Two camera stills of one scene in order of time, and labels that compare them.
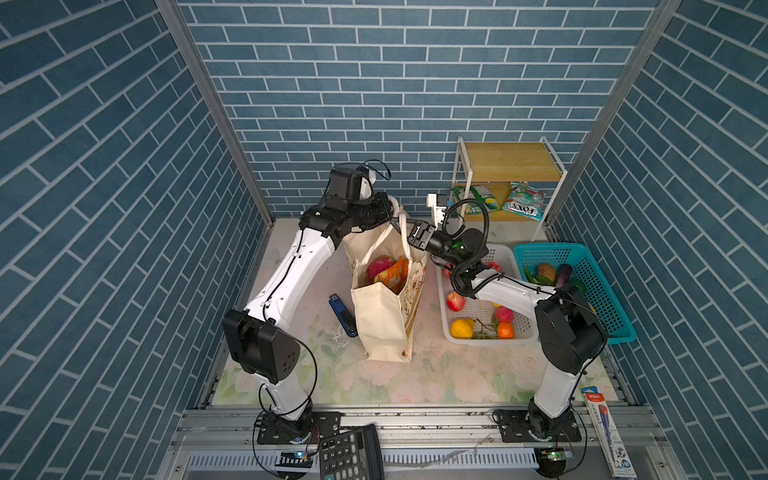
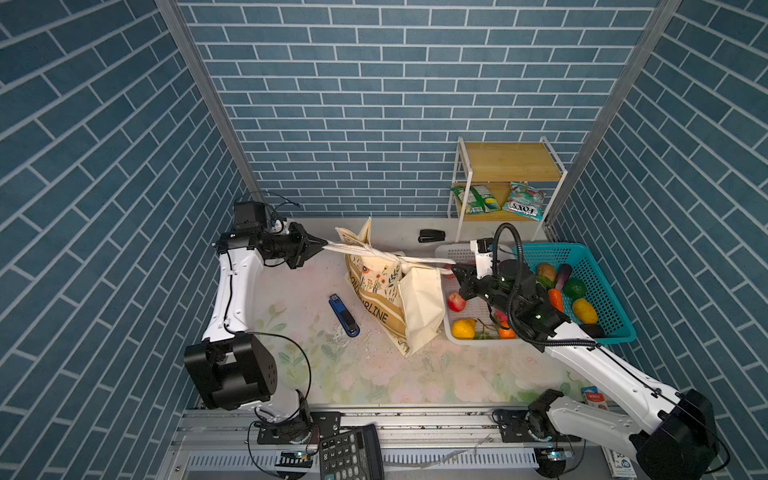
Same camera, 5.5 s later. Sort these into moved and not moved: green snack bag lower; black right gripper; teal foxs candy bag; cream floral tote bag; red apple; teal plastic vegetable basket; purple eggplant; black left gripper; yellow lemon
Moved: cream floral tote bag; black left gripper; black right gripper
Not moved: green snack bag lower; red apple; purple eggplant; yellow lemon; teal plastic vegetable basket; teal foxs candy bag
